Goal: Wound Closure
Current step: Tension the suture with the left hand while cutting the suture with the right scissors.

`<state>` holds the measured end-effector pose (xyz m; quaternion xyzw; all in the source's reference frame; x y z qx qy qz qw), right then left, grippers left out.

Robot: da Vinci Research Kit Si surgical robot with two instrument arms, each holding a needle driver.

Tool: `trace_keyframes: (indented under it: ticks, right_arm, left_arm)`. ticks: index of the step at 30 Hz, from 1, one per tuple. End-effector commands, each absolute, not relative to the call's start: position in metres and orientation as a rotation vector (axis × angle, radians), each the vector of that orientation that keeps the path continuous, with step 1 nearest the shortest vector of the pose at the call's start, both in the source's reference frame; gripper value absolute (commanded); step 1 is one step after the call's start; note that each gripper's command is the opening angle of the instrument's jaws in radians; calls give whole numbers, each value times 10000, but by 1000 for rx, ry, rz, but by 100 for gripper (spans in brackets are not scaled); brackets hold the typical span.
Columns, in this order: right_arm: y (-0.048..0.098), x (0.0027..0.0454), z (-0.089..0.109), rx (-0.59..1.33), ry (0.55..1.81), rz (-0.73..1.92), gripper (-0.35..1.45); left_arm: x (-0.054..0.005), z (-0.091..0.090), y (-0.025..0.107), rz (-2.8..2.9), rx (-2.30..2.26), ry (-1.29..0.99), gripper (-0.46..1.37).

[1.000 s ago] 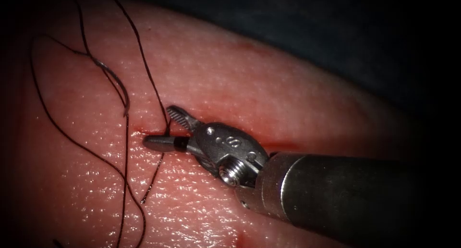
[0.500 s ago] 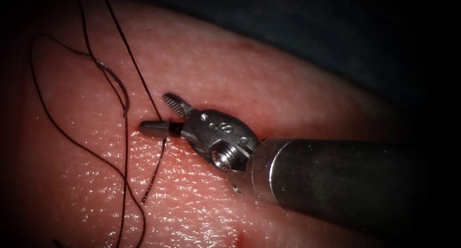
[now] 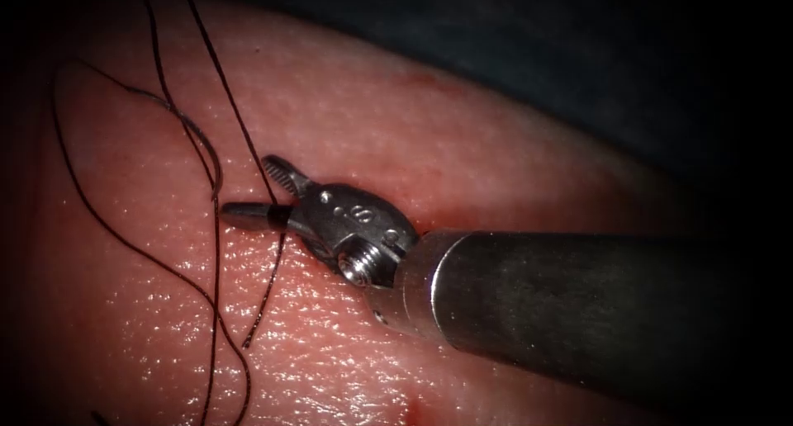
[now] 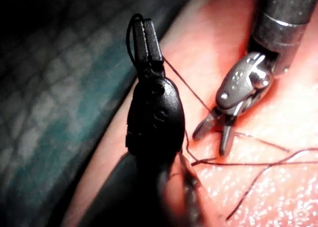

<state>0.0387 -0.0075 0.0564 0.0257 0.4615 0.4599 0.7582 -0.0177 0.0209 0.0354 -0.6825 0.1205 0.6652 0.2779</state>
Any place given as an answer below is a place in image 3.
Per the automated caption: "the tissue pad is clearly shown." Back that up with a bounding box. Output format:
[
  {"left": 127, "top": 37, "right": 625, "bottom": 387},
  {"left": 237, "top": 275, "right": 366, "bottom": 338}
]
[{"left": 24, "top": 0, "right": 701, "bottom": 426}]

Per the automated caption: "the right arm needle driver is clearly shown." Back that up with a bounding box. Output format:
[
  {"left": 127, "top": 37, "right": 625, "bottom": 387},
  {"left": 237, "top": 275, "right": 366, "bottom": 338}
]
[{"left": 289, "top": 182, "right": 421, "bottom": 290}]

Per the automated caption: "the dark cloth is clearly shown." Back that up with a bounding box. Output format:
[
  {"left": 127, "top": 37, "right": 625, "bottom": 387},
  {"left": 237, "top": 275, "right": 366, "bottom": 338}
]
[{"left": 185, "top": 0, "right": 793, "bottom": 192}]

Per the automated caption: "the black thread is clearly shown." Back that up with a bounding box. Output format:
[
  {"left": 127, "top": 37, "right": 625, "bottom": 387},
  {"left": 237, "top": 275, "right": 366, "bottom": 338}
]
[{"left": 51, "top": 0, "right": 287, "bottom": 426}]

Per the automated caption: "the right arm needle driver jaw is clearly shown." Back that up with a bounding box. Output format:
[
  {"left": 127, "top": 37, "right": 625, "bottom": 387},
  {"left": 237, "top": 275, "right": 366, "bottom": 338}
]
[
  {"left": 261, "top": 154, "right": 318, "bottom": 199},
  {"left": 220, "top": 201, "right": 295, "bottom": 234}
]

